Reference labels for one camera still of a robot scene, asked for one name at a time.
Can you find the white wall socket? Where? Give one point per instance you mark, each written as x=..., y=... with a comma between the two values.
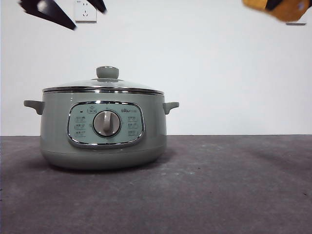
x=85, y=14
x=296, y=23

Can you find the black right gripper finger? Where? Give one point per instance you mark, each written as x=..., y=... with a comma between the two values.
x=273, y=5

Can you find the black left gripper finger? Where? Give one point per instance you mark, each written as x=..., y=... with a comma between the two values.
x=100, y=5
x=56, y=13

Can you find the yellow corn cob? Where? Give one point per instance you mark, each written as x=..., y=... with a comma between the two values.
x=290, y=11

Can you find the glass lid with green knob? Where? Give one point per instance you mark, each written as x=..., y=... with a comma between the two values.
x=107, y=72

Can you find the pale green electric pot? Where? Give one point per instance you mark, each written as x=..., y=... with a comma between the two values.
x=58, y=136

